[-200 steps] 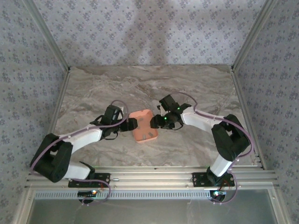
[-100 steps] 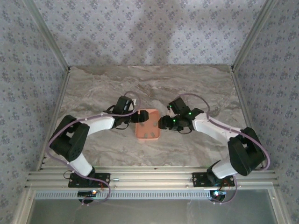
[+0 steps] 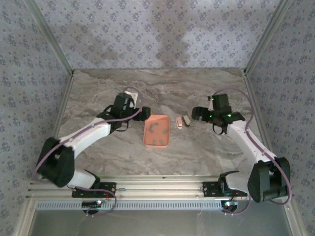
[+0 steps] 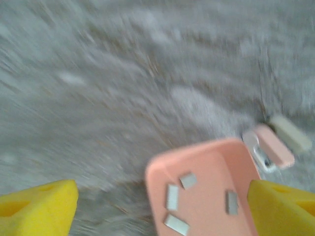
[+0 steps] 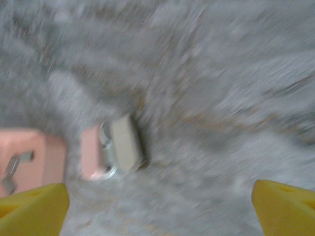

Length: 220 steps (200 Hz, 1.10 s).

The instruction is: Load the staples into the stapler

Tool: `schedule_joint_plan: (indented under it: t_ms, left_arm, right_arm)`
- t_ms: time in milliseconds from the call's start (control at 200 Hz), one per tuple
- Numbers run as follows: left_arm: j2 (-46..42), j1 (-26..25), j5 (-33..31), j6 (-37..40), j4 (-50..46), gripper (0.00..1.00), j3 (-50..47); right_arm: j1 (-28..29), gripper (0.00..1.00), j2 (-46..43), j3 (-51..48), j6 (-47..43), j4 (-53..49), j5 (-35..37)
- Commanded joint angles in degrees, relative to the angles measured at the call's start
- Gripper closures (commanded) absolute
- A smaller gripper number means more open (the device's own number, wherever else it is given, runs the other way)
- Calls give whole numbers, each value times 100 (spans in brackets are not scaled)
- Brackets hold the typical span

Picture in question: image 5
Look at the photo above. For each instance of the pink plastic tray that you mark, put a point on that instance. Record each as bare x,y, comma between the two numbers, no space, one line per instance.
49,159

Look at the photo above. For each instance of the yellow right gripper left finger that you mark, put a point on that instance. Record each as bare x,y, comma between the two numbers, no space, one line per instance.
32,211

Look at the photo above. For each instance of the grey staple strip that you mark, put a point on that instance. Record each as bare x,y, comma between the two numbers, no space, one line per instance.
25,156
11,168

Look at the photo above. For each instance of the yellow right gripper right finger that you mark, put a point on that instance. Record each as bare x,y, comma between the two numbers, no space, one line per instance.
288,211

